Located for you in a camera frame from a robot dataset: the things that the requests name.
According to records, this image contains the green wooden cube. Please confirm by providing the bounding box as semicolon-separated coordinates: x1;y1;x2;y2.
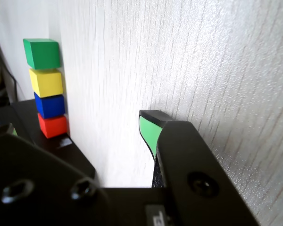
23;39;61;70

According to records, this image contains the blue wooden cube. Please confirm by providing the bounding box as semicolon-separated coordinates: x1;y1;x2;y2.
33;92;66;119

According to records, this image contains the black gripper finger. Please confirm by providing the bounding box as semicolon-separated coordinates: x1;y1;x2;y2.
0;124;114;226
138;109;261;226

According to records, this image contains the black cardboard box lid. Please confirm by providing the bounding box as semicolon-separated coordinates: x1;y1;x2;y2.
11;98;96;189

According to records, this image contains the red wooden cube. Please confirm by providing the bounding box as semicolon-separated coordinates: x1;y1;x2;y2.
37;113;69;139

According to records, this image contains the yellow wooden cube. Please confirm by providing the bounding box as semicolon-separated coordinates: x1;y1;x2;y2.
29;68;64;98

